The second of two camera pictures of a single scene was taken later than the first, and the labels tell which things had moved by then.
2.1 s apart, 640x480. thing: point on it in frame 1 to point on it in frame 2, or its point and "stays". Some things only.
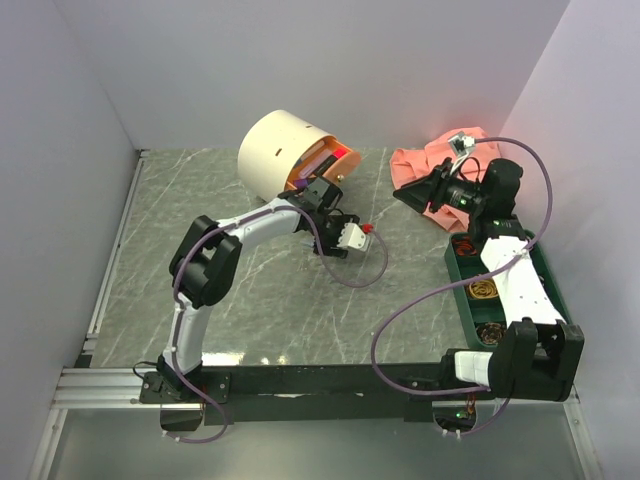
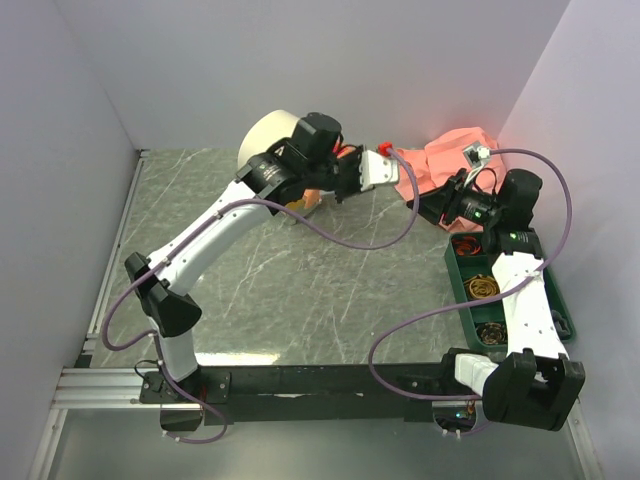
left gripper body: x=329 y=230 to x=347 y=176
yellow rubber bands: x=483 y=289 stays
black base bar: x=308 y=394 stays
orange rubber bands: x=464 y=246 stays
